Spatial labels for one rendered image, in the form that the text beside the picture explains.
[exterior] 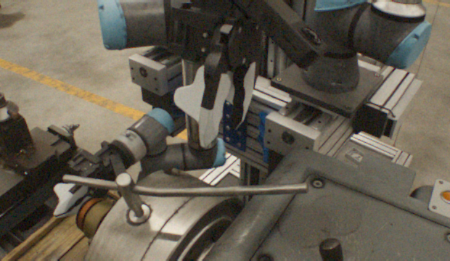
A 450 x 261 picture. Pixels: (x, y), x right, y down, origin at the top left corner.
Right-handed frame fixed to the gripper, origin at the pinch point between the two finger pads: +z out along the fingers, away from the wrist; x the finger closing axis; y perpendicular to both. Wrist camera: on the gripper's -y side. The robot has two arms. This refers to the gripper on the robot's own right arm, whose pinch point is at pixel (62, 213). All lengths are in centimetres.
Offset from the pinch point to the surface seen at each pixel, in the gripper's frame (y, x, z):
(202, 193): -33.7, 25.4, -3.7
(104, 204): -8.7, 4.4, -5.0
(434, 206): -60, 19, -24
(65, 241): 8.9, -19.4, -1.4
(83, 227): -7.9, 2.3, 0.4
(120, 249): -24.4, 14.4, 4.2
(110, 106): 147, -114, -128
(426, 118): -56, -113, -246
